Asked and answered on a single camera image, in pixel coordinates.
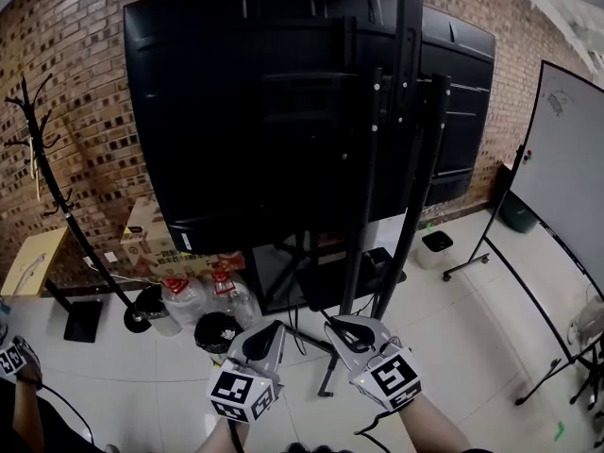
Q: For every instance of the bagged water bottle red cap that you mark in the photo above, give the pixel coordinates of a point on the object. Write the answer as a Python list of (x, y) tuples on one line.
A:
[(184, 300)]

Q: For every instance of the black coat rack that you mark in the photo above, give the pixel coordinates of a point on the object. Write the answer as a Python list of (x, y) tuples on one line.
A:
[(137, 321)]

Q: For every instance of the person's right forearm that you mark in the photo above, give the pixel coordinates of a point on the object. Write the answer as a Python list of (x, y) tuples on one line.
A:
[(434, 430)]

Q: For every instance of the printed cardboard box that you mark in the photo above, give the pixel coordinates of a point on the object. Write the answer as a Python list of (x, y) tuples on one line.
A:
[(146, 248)]

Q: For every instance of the green bin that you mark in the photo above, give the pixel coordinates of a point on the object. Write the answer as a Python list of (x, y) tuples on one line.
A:
[(516, 215)]

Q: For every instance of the wooden side table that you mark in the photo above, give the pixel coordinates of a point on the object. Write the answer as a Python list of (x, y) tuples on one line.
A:
[(33, 262)]

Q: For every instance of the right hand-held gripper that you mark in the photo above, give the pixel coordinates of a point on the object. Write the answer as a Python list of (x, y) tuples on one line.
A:
[(391, 380)]

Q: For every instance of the clear water bottle red cap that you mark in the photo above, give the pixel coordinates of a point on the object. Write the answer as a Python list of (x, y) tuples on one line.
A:
[(233, 300)]

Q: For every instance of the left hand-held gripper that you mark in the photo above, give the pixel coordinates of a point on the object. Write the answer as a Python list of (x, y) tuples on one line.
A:
[(236, 390)]

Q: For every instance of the black glass cabinet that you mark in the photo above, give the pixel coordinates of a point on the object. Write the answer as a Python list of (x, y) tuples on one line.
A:
[(273, 276)]

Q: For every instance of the whiteboard on rolling stand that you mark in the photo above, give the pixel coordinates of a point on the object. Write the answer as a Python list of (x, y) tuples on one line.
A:
[(566, 158)]

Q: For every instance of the black television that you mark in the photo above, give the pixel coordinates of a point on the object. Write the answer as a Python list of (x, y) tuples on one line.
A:
[(259, 111)]

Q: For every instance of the person's left forearm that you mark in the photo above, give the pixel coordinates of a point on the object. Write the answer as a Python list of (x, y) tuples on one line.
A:
[(219, 439)]

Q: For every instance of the steel trash can black bag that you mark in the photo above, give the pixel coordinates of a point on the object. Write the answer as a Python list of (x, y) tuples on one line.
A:
[(165, 323), (214, 333)]

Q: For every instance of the small white trash bin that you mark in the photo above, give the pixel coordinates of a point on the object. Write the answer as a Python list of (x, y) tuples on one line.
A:
[(431, 257)]

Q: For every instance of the white wall outlet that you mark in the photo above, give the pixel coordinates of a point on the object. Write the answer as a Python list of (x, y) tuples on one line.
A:
[(111, 257)]

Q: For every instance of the white cabinet appliance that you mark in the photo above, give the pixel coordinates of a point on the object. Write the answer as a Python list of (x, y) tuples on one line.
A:
[(384, 234)]

